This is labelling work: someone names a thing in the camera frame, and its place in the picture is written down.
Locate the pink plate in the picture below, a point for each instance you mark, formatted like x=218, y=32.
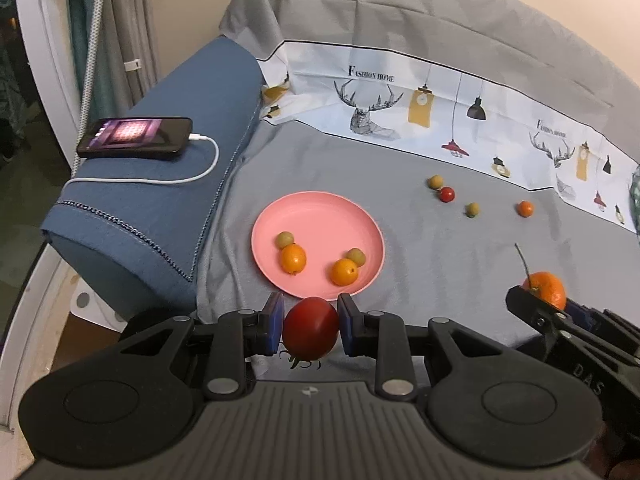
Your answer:
x=320, y=220

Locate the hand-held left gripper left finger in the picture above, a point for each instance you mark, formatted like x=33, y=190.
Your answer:
x=274, y=325

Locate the grey printed sheet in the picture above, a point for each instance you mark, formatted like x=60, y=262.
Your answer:
x=450, y=35

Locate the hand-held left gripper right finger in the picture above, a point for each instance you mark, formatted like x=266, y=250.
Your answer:
x=347, y=327

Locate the orange kumquat with stem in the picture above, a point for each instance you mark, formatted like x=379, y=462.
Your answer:
x=547, y=287

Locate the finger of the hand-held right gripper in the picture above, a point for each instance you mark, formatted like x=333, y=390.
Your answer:
x=585, y=312
x=530, y=310

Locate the red cherry tomato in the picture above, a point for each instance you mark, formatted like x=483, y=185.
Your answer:
x=310, y=327
x=446, y=193

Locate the white plastic object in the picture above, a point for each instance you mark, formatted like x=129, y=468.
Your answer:
x=90, y=305

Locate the white round frame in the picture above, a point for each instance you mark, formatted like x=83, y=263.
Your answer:
x=45, y=35

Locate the grey curtain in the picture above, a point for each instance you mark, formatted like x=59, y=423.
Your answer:
x=130, y=20

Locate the teal curtain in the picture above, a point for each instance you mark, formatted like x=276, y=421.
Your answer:
x=75, y=10

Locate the small green fruit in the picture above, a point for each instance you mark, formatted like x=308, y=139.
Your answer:
x=285, y=238
x=435, y=181
x=355, y=256
x=471, y=209

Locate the green patterned cloth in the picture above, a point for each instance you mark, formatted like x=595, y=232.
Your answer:
x=636, y=195

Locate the blue sofa armrest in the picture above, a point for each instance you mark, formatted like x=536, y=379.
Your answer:
x=165, y=160

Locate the patterned hanging cloth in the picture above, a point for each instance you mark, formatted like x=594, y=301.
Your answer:
x=10, y=85

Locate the black smartphone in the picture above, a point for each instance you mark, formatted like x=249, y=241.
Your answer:
x=135, y=132

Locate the white curtain clip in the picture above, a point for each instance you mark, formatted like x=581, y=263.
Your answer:
x=132, y=64

